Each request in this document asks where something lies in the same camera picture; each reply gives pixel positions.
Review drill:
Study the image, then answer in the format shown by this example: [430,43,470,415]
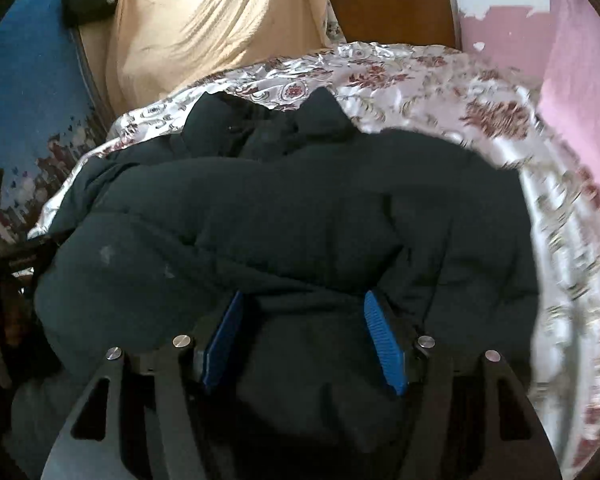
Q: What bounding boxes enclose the black padded jacket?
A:
[4,88,539,479]

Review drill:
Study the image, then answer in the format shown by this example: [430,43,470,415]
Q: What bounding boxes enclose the blue fabric wardrobe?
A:
[0,0,108,244]

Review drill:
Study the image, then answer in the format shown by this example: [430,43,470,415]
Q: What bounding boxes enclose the beige draped cloth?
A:
[106,0,329,115]

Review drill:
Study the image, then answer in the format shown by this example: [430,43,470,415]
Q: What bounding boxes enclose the floral satin bed cover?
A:
[26,40,600,476]

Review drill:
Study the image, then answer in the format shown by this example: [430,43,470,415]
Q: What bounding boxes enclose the pink satin curtain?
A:
[541,0,600,189]

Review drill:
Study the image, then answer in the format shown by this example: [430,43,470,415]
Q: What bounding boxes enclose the brown wooden headboard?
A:
[330,0,457,48]

